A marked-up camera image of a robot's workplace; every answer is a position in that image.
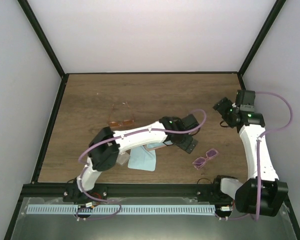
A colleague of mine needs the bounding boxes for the purple sunglasses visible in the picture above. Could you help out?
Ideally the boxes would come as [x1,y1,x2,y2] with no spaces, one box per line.
[192,148,219,170]

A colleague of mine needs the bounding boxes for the pink glasses case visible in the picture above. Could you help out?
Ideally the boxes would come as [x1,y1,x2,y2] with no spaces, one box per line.
[143,141,174,152]

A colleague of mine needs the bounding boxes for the blue cleaning cloth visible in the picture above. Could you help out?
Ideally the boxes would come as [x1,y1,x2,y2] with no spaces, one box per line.
[127,146,157,172]
[147,142,173,149]

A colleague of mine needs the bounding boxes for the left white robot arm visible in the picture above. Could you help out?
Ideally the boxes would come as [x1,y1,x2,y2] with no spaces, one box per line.
[63,114,202,203]

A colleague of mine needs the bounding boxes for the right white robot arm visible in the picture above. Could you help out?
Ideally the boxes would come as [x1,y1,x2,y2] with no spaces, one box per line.
[212,89,289,221]

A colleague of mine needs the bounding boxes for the orange sunglasses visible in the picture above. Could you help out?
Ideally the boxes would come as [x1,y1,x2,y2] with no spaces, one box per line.
[107,101,135,128]

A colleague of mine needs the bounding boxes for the grey glasses case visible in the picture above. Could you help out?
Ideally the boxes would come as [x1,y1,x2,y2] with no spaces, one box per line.
[116,152,130,166]

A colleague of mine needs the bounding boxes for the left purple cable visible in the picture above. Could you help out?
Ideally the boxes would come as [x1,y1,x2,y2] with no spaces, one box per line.
[74,108,207,222]

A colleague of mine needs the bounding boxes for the purple cable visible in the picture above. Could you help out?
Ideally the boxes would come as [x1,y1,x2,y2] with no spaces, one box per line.
[217,91,294,222]
[74,108,207,222]

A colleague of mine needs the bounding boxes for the black aluminium frame rail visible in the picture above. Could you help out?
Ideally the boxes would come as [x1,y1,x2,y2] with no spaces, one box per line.
[20,183,232,203]

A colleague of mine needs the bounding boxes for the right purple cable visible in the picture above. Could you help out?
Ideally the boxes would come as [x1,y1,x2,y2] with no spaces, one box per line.
[217,91,294,222]

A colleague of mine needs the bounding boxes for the blue slotted cable duct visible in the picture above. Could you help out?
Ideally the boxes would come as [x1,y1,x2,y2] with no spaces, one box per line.
[26,204,216,216]

